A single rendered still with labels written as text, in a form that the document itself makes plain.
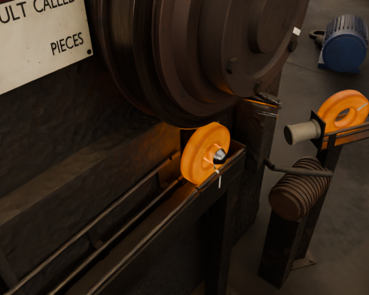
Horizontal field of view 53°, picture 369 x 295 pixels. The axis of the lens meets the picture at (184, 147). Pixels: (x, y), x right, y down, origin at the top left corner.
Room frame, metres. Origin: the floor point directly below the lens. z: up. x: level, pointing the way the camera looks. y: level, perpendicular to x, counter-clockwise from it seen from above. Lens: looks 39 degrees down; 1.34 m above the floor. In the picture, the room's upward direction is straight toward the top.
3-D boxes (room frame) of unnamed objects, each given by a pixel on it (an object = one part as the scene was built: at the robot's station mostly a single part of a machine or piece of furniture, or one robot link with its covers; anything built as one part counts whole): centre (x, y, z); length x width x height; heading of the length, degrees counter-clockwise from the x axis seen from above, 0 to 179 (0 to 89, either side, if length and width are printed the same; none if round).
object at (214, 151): (0.71, -0.03, 0.76); 0.17 x 0.04 x 0.04; 49
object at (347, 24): (2.66, -1.21, 0.17); 0.57 x 0.31 x 0.34; 159
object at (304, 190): (0.85, -0.38, 0.27); 0.22 x 0.13 x 0.53; 139
